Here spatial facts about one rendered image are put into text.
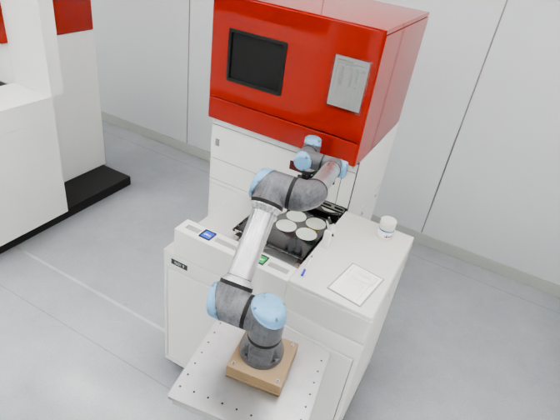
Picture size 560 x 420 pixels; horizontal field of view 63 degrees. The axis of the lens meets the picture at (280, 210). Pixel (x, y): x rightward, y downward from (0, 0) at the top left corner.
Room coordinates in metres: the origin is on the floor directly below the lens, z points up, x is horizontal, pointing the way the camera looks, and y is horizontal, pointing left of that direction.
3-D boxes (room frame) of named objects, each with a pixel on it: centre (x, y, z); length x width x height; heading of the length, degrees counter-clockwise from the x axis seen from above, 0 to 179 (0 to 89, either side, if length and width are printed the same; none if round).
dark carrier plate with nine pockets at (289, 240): (1.80, -0.04, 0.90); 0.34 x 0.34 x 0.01; 66
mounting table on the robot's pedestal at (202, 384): (1.04, -0.01, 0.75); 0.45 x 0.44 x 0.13; 165
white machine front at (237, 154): (2.08, 0.05, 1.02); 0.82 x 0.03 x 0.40; 66
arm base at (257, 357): (1.06, -0.01, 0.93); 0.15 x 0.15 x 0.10
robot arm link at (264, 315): (1.06, -0.01, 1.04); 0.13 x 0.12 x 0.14; 75
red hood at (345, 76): (2.37, -0.08, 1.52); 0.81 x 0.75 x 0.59; 66
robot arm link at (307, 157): (1.74, -0.09, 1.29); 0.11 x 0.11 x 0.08; 75
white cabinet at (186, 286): (1.67, -0.07, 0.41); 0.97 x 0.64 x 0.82; 66
